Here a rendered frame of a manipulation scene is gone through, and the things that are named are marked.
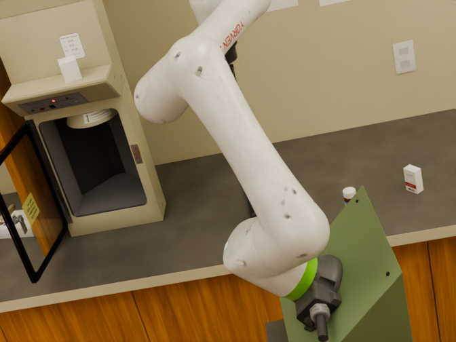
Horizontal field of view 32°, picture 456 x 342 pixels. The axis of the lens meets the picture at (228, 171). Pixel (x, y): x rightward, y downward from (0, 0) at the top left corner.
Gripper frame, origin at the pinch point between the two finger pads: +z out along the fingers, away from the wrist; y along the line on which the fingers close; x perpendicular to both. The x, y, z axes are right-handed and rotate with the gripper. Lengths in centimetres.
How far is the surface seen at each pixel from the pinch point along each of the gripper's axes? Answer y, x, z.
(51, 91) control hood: -2, -51, -17
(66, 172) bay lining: -21, -63, 19
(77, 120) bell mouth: -16, -52, -1
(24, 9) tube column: -13, -54, -39
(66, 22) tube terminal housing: -13, -44, -33
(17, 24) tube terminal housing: -13, -58, -35
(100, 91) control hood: -5.8, -38.5, -12.5
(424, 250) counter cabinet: 14, 46, 48
